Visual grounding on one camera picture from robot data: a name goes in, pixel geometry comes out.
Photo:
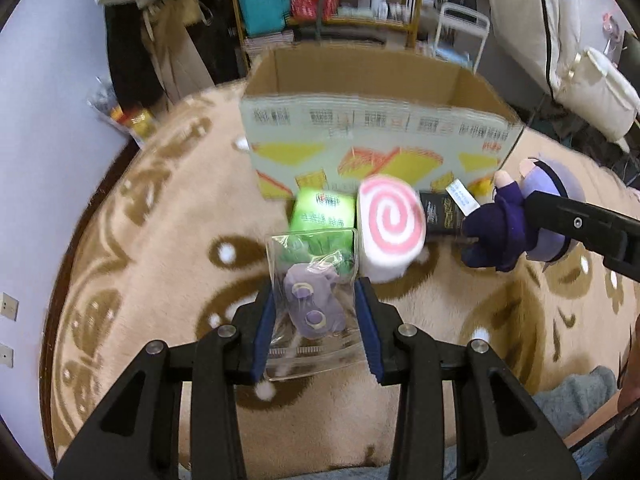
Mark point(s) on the printed cardboard box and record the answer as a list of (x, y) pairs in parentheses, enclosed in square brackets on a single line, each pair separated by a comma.
[(327, 116)]

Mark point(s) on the white metal cart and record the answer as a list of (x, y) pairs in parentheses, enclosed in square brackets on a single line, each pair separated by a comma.
[(460, 22)]

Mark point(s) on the green tissue pack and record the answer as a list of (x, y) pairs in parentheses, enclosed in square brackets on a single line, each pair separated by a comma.
[(316, 210)]

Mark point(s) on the wall socket lower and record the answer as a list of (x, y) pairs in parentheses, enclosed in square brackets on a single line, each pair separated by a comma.
[(6, 356)]

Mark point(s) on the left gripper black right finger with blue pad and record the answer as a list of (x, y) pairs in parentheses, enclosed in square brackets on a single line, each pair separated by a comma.
[(501, 433)]

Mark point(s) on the cream quilted bedding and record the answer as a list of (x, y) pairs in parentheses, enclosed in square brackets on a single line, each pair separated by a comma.
[(559, 43)]

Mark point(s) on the beige hanging coat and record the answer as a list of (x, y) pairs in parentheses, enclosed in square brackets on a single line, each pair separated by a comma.
[(177, 64)]

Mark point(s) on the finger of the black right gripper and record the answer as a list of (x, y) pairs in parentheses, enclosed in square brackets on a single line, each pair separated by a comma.
[(609, 234)]

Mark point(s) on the pink spiral roll plush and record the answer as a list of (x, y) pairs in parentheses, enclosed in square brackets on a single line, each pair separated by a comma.
[(391, 225)]

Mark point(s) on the wall socket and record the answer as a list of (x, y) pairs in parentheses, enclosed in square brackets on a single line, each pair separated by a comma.
[(6, 356), (8, 306)]

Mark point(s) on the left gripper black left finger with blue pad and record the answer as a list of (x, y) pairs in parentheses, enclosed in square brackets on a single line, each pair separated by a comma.
[(133, 432)]

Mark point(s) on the black booklet with gold print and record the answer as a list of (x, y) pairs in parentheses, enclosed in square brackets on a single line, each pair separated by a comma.
[(443, 216)]

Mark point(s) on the beige brown patterned rug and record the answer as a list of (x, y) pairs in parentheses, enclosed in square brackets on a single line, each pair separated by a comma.
[(179, 244)]

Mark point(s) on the wooden shelf unit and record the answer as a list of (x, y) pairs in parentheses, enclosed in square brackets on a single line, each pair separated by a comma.
[(364, 20)]

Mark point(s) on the snack bag by wall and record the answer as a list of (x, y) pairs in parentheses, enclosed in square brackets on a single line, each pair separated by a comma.
[(138, 123)]

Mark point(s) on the wall socket upper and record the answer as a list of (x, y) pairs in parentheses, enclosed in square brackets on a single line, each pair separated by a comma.
[(8, 306)]

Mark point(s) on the purple haired plush doll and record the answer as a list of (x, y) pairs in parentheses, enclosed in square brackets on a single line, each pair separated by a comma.
[(500, 230)]

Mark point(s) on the clear bag with purple plush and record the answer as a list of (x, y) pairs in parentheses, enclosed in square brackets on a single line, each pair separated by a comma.
[(313, 276)]

